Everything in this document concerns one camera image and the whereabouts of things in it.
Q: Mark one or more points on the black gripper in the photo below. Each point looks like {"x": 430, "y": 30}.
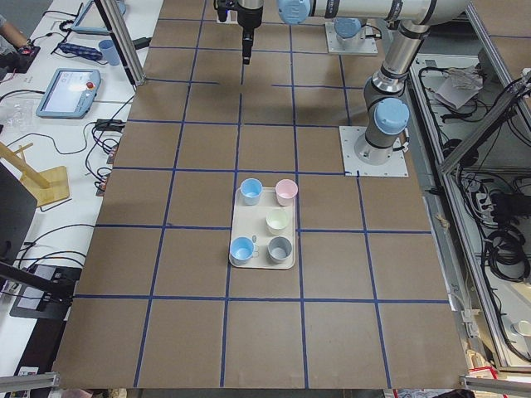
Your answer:
{"x": 249, "y": 19}

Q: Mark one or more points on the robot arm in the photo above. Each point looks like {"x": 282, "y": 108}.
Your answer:
{"x": 387, "y": 117}

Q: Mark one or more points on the blue cup on desk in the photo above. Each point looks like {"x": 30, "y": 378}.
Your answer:
{"x": 109, "y": 52}

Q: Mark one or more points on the blue plastic cup near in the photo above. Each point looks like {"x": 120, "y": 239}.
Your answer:
{"x": 251, "y": 190}

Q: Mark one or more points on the blue plastic cup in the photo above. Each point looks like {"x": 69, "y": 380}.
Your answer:
{"x": 241, "y": 251}
{"x": 251, "y": 190}

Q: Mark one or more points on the pink plastic cup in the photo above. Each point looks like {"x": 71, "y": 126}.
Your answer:
{"x": 286, "y": 191}

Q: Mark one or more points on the pale yellow plastic cup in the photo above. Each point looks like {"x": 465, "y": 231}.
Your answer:
{"x": 276, "y": 221}

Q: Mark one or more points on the blue plastic cup far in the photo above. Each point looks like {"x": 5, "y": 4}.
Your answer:
{"x": 241, "y": 251}

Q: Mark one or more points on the grey plastic cup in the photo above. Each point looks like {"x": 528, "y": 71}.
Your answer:
{"x": 279, "y": 249}

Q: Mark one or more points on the blue power strip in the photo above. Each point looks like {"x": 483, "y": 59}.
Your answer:
{"x": 85, "y": 52}

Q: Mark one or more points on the teach pendant tablet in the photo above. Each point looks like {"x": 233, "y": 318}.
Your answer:
{"x": 70, "y": 94}

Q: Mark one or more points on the beige plastic tray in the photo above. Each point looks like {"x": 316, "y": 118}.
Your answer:
{"x": 250, "y": 221}

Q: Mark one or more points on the wooden stand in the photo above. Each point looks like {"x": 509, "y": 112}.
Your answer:
{"x": 48, "y": 186}

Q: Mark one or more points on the black monitor stand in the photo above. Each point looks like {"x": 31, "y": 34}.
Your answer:
{"x": 46, "y": 290}

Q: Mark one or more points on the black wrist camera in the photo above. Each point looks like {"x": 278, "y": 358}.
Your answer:
{"x": 226, "y": 11}

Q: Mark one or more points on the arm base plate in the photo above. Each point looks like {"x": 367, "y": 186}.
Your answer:
{"x": 363, "y": 43}
{"x": 360, "y": 159}

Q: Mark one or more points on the aluminium frame post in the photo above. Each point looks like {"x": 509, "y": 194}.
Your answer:
{"x": 116, "y": 27}

